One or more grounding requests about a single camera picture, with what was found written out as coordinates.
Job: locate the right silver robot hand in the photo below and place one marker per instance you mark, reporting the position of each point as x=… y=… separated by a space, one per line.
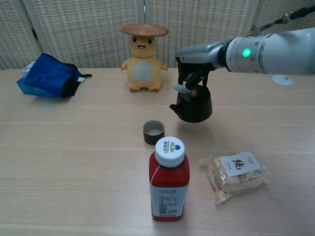
x=199 y=54

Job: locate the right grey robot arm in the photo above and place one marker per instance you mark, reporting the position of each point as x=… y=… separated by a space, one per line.
x=283 y=54

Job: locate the yellow cartoon toy figure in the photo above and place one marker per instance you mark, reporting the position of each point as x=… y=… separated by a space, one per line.
x=144 y=71

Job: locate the brown woven straw hat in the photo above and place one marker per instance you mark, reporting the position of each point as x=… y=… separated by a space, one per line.
x=144 y=29

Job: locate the white round table grommet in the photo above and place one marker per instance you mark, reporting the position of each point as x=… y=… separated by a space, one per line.
x=281 y=80

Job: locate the dark green teacup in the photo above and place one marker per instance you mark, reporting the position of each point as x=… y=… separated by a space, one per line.
x=147 y=138

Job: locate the white woven folding screen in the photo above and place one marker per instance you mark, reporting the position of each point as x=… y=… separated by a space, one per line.
x=86 y=37

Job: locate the red juice bottle white cap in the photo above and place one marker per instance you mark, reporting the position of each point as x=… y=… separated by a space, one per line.
x=169 y=177

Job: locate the clear bag of bread snack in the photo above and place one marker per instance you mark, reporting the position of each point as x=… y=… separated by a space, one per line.
x=236 y=183

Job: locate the blue and black pouch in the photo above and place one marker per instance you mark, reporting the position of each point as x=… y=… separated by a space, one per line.
x=46 y=73

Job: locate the black screen hinge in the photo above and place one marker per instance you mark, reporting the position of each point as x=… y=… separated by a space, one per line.
x=34 y=33

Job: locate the small white packet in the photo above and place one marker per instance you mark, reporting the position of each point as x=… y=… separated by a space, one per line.
x=26 y=70

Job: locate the light blue box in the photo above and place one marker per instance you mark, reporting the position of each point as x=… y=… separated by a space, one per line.
x=26 y=89

